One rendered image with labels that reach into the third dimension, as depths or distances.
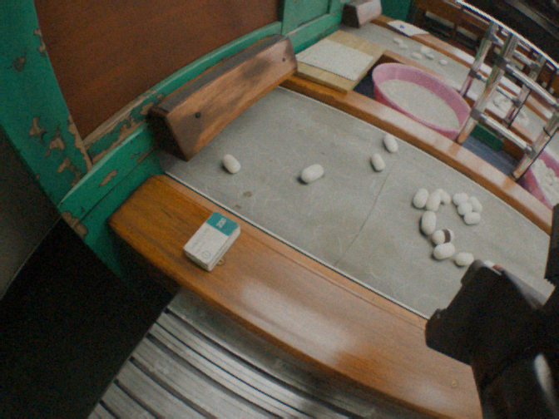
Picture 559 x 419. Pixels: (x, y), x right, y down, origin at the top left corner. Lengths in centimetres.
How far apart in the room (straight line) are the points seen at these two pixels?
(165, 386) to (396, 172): 48
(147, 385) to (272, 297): 22
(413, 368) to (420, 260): 16
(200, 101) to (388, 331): 35
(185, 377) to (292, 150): 37
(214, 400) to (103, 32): 44
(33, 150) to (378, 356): 40
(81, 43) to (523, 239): 71
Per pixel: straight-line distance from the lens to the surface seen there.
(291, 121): 52
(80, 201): 37
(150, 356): 42
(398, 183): 48
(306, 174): 41
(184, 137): 37
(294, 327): 31
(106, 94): 35
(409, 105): 70
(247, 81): 45
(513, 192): 63
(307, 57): 67
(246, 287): 32
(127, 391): 45
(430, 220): 43
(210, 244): 32
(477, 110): 58
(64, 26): 31
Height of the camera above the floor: 106
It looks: 56 degrees down
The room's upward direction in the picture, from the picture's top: 8 degrees clockwise
